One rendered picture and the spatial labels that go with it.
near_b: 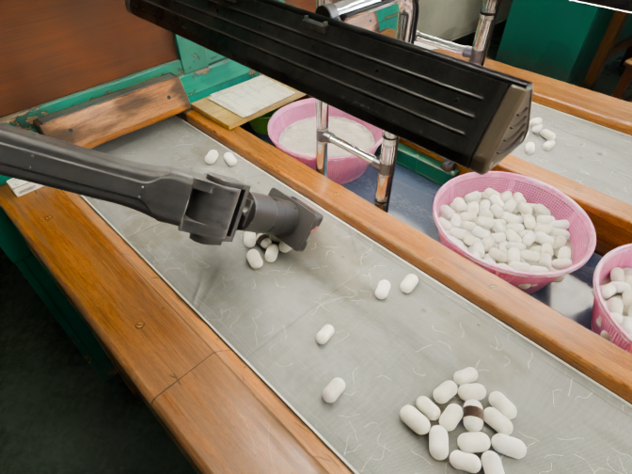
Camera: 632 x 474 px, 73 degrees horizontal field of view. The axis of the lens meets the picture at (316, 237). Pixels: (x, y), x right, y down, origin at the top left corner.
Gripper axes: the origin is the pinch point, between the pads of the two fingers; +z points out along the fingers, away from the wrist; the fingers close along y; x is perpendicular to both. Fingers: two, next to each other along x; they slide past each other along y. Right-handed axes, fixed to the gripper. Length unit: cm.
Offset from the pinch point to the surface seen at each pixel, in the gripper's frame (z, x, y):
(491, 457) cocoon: -11.4, 8.2, -40.9
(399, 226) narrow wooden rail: 5.6, -6.7, -11.6
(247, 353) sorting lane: -17.6, 16.4, -10.7
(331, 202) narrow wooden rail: 3.0, -4.4, 1.0
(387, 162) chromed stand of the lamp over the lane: 1.5, -15.2, -5.9
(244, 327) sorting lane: -15.9, 15.0, -7.1
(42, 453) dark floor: 2, 98, 45
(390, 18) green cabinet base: 64, -59, 50
